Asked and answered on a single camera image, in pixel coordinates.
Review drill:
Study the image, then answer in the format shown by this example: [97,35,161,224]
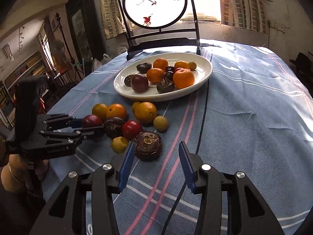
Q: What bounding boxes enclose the red tomato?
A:
[122,120,143,141]

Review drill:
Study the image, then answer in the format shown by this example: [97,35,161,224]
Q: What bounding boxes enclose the large orange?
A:
[173,69,195,89]

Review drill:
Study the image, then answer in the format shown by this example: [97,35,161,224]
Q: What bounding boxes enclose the large dark red plum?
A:
[82,115,102,128]

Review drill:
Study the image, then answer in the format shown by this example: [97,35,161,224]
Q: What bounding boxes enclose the dark passion fruit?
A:
[103,117,125,139]

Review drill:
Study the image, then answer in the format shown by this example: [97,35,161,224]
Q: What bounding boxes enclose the person left hand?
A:
[1,154,49,197]

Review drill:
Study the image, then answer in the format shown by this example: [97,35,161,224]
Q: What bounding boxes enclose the yellow-green round fruit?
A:
[92,103,108,121]

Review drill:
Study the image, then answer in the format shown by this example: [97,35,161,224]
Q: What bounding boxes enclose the brown wrinkled fruit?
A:
[133,132,162,161]

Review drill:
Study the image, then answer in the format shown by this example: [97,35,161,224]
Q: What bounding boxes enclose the mandarin orange right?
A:
[106,103,128,120]

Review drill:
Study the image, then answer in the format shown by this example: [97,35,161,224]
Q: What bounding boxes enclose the small green lime fruit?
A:
[153,116,169,132]

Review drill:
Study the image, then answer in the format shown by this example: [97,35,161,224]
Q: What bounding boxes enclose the yellow orange fruit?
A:
[134,102,157,124]

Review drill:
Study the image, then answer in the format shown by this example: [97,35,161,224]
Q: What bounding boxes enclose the plastic bags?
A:
[92,54,112,72]

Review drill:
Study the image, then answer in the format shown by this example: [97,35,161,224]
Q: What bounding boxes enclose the blue striped tablecloth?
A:
[41,39,313,235]

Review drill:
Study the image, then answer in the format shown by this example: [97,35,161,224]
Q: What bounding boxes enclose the small mandarin orange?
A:
[146,68,165,84]

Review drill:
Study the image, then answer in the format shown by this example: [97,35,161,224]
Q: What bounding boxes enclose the white oval plate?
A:
[113,52,213,102]

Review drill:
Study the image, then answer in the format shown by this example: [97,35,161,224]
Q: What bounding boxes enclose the left striped curtain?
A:
[100,0,127,39]

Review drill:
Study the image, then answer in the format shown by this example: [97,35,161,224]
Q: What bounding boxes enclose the striped curtain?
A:
[100,0,127,39]
[220,0,267,33]

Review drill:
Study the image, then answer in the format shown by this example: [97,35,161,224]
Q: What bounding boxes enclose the black coat stand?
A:
[56,12,82,81]

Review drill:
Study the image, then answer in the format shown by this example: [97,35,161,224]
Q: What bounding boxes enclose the black hat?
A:
[289,52,312,75]

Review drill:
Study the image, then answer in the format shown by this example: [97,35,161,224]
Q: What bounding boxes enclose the right striped curtain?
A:
[220,0,267,33]

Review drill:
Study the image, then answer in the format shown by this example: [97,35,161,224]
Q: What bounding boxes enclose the dark framed wall painting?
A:
[65,0,105,63]

